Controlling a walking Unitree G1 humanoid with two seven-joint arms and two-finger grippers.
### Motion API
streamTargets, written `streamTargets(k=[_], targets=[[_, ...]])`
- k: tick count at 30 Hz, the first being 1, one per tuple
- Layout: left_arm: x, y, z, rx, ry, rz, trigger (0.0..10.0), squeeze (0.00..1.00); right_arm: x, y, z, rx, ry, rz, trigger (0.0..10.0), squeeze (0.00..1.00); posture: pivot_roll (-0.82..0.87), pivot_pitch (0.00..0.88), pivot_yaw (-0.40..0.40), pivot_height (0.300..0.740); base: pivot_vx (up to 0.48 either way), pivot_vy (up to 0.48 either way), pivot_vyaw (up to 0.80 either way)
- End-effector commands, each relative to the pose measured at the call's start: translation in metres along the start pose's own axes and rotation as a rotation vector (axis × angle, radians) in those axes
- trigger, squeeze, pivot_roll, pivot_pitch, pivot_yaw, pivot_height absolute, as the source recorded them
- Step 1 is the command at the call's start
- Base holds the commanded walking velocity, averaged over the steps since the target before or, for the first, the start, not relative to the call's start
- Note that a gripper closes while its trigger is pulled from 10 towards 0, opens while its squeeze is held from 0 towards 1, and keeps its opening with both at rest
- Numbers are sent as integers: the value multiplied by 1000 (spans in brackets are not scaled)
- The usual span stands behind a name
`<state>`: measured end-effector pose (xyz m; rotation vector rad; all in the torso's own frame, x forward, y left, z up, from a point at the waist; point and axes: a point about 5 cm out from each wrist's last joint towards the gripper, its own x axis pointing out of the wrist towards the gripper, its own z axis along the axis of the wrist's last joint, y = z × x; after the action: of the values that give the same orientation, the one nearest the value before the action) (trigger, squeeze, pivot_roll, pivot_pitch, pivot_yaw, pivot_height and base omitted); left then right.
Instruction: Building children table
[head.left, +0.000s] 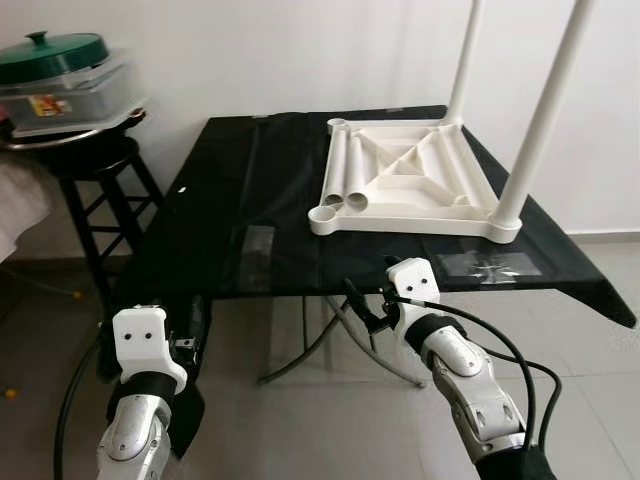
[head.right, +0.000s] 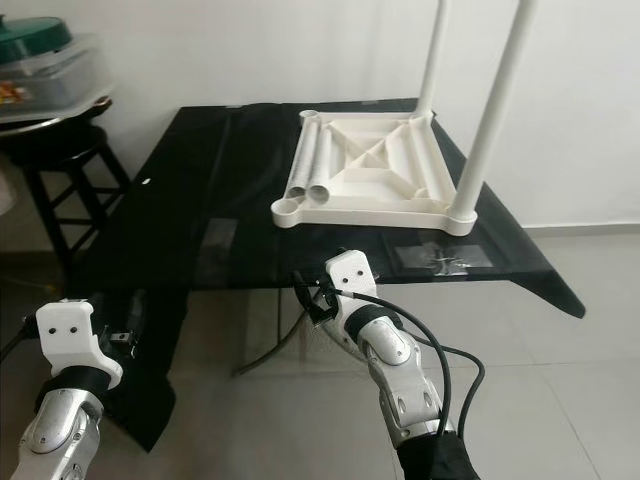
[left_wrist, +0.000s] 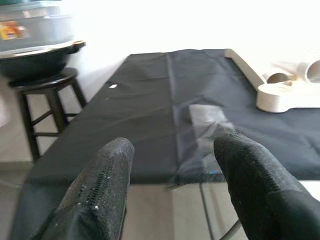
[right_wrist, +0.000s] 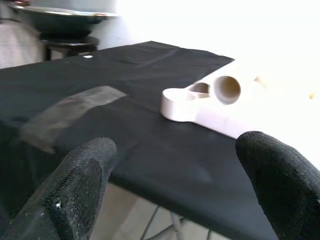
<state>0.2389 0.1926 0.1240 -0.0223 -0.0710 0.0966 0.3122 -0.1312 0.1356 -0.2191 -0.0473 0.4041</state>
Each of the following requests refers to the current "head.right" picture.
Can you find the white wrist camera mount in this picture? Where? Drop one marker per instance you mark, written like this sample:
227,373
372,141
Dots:
65,325
350,270

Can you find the dark green round lid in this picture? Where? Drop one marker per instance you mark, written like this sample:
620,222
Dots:
25,40

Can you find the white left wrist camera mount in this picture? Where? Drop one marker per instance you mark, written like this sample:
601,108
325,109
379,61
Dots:
65,325

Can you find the white plastic table leg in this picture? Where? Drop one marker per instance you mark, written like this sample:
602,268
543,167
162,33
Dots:
435,55
323,160
300,160
495,110

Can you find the black round stool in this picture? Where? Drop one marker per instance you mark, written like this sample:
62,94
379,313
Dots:
70,150

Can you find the black tablecloth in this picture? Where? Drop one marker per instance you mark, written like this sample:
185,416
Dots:
210,170

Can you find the clear plastic storage bin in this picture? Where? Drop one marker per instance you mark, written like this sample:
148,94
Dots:
50,80

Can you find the clear tape patch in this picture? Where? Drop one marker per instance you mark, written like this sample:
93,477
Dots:
218,250
440,257

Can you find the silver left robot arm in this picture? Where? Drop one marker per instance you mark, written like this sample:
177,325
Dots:
60,430

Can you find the round dark metal basin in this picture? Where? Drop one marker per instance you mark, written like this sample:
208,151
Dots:
50,125

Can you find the metal folding table frame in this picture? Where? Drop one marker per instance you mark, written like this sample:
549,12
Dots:
265,355

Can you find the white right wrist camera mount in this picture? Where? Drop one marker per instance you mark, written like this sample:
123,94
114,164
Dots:
350,270

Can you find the white plastic table top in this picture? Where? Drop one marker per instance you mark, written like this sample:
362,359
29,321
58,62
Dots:
360,215

